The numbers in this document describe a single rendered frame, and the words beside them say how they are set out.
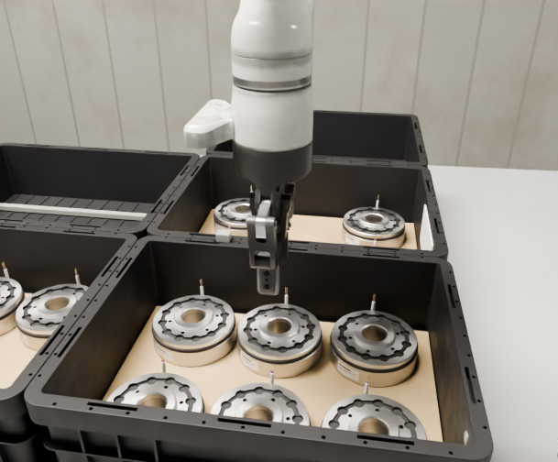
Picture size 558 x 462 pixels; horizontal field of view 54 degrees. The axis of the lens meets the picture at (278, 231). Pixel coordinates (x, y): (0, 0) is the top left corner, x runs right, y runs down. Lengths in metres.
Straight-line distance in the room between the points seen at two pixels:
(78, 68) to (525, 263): 2.08
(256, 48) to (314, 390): 0.38
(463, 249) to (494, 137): 1.41
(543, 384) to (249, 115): 0.62
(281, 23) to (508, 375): 0.64
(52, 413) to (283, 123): 0.32
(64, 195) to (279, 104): 0.73
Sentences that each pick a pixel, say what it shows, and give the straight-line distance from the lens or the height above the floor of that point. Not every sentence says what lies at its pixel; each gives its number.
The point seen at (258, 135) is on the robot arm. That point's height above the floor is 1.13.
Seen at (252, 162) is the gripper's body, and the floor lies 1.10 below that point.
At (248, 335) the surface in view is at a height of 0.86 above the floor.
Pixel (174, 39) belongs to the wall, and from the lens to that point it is 2.50.
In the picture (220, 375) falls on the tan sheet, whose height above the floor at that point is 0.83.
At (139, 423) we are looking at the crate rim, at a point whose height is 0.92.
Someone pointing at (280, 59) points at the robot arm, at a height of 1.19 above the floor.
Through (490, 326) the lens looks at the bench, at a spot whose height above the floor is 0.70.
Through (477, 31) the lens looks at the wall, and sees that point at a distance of 2.43.
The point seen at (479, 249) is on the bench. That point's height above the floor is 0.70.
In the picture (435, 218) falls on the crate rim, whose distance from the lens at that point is 0.80.
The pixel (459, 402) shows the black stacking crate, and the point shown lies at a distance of 0.55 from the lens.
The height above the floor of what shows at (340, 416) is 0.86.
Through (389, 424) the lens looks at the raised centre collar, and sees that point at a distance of 0.57.
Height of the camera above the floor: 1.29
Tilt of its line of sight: 29 degrees down
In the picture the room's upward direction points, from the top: straight up
